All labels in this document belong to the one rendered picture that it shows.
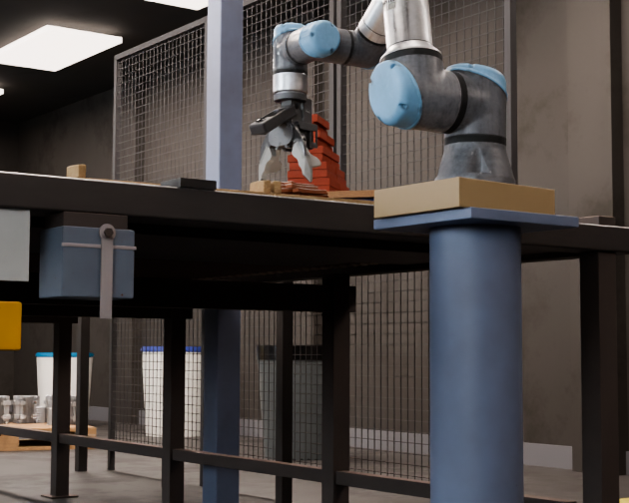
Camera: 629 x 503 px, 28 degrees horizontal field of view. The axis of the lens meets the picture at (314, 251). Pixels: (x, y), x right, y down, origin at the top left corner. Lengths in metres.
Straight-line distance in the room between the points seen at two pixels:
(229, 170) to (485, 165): 2.43
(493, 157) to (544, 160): 4.82
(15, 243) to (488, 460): 0.90
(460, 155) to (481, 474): 0.58
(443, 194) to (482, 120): 0.19
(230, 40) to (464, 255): 2.60
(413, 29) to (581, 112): 4.59
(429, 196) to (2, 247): 0.74
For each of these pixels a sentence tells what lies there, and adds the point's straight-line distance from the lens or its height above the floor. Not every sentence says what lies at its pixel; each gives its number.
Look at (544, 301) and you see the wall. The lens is 7.07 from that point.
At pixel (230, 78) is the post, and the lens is 4.71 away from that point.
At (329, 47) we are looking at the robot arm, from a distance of 2.64.
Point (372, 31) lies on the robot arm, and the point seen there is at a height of 1.29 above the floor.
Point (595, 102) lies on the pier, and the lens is 6.81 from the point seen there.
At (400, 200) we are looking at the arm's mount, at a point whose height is 0.90.
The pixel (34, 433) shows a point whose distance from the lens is 5.74.
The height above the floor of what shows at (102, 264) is 0.77.
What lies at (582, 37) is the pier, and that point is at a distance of 6.95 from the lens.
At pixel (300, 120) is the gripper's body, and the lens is 2.74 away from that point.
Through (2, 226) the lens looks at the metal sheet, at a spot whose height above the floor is 0.83.
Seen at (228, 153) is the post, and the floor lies 1.35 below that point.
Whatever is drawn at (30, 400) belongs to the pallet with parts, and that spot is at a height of 0.29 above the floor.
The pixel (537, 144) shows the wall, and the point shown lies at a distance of 7.19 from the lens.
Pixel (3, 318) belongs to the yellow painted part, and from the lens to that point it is 2.09.
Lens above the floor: 0.62
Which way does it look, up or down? 5 degrees up
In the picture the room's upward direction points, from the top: straight up
